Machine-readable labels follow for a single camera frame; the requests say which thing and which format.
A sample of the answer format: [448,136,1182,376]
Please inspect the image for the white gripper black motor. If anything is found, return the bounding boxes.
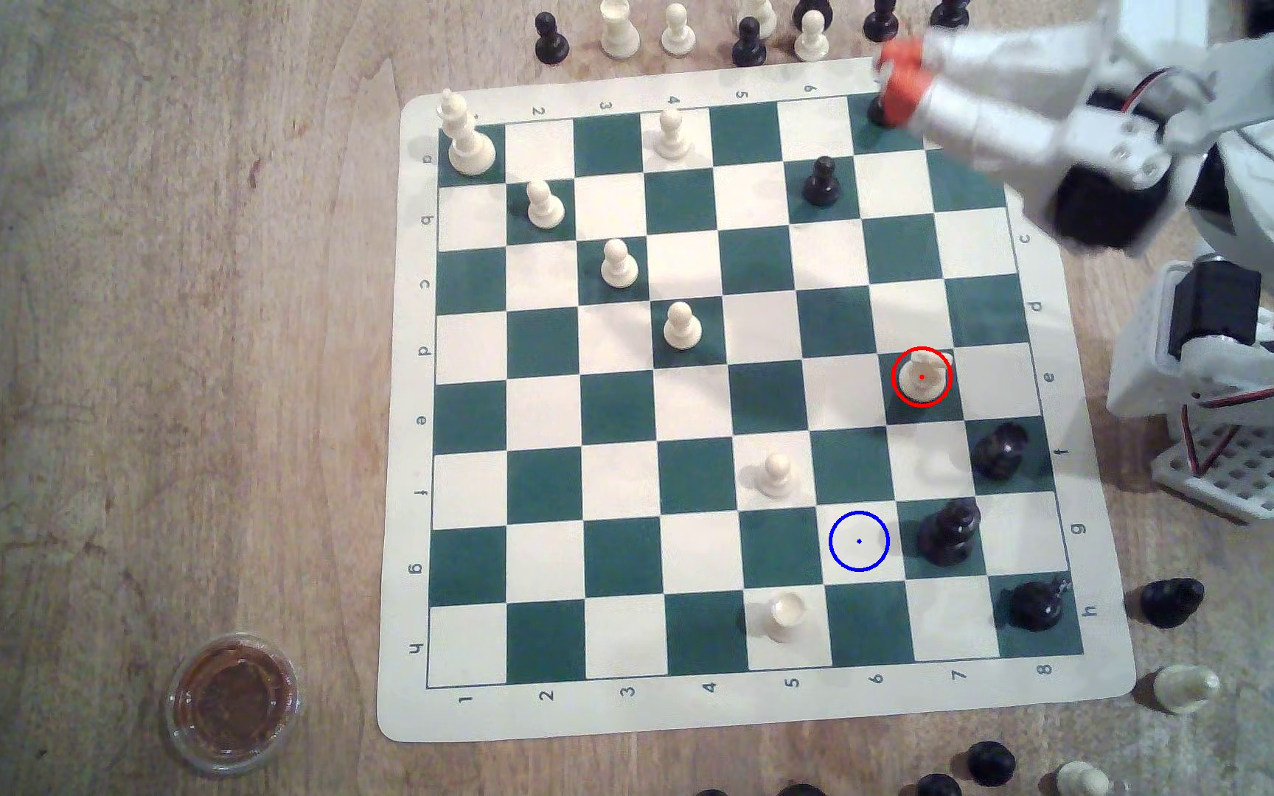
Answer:
[877,15,1176,251]

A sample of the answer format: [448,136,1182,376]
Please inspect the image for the white rook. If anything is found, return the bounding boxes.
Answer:
[599,0,641,60]
[897,349,953,405]
[764,591,810,645]

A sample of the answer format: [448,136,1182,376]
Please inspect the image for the black queen piece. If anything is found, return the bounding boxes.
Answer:
[916,497,982,568]

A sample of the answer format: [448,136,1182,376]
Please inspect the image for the green white chess board mat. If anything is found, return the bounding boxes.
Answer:
[376,55,1138,744]

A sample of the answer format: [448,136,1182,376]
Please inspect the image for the black king piece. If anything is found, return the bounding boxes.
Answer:
[1007,575,1072,634]

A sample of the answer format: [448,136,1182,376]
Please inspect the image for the tall white king piece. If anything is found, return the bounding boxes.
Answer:
[436,91,498,176]

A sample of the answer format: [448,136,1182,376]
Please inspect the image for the black chess piece lying down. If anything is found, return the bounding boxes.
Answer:
[1139,577,1207,629]

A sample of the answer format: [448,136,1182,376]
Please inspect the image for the white chess piece lying down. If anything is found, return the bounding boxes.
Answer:
[1152,663,1221,716]

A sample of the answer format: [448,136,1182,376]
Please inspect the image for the black rook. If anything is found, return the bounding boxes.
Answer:
[972,422,1031,482]

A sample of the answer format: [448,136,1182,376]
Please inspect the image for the clear cup with brown liquid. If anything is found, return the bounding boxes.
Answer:
[162,632,302,775]

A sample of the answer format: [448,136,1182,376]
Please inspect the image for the white grid base plate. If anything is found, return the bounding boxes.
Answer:
[1151,425,1274,523]

